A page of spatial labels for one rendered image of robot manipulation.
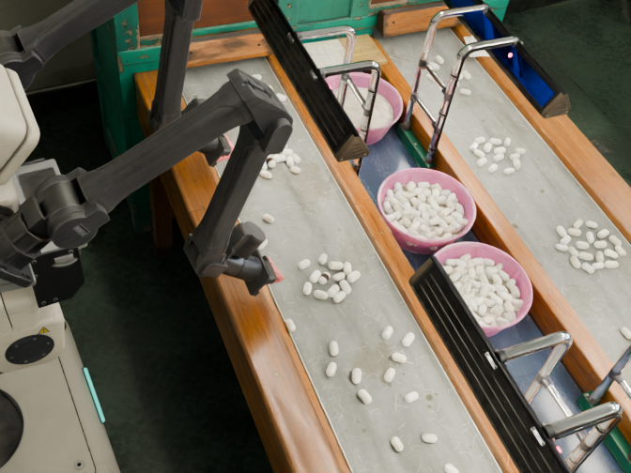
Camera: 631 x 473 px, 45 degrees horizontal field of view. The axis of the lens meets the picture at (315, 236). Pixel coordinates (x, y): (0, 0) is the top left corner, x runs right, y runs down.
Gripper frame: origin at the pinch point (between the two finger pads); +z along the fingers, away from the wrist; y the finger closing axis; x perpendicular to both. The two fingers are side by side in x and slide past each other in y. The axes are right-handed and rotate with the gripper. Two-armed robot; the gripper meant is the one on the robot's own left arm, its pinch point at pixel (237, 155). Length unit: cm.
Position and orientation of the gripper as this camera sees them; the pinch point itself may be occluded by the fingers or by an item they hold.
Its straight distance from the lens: 205.0
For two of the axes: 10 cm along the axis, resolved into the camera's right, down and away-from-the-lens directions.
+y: -3.8, -7.4, 5.6
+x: -6.5, 6.4, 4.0
